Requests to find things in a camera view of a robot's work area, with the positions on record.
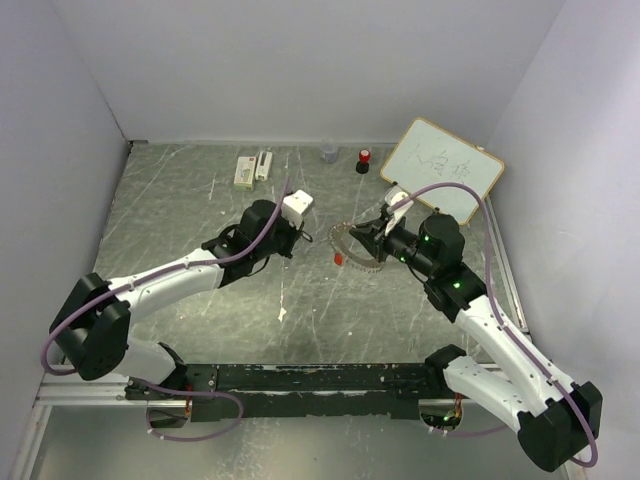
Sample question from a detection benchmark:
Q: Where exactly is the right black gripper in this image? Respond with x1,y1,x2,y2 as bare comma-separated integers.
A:
351,215,437,277

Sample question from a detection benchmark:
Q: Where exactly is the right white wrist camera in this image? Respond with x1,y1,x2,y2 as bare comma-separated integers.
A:
382,185,414,236

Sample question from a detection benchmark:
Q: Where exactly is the red black stamp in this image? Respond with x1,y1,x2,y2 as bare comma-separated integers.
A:
355,149,371,174

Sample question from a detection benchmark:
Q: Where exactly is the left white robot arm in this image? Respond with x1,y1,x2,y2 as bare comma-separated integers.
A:
50,191,314,399

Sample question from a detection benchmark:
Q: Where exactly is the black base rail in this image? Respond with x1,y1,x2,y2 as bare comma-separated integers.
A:
124,362,484,424

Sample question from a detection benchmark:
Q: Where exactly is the small whiteboard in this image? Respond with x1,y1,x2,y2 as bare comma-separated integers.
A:
380,118,505,198

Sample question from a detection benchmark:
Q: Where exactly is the white stapler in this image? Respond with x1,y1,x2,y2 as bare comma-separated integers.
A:
255,150,273,182

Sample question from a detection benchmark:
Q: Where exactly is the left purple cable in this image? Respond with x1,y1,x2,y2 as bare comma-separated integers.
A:
39,173,296,442

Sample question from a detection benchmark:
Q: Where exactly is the metal disc with keyrings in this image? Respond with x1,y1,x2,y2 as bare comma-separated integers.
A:
328,222,383,273

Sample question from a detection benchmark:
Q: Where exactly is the white staple box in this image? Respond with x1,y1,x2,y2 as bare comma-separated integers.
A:
234,156,256,191

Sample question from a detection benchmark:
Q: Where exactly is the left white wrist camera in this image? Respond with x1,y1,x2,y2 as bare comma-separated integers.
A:
281,189,314,230

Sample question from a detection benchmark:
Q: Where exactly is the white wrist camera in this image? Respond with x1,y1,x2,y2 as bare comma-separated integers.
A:
382,185,414,236
281,189,314,230

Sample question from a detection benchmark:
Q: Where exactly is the small clear cup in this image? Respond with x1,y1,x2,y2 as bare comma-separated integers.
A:
319,139,339,164

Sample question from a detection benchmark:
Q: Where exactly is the aluminium frame rail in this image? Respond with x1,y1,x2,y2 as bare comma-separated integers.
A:
35,373,129,407

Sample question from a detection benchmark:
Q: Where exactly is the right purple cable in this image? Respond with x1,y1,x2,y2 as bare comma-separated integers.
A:
387,181,600,468

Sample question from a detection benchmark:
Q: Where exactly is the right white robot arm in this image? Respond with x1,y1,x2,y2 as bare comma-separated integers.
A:
347,213,603,472

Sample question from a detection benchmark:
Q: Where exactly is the purple cable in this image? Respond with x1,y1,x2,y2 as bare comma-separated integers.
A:
39,173,296,442
387,181,600,468

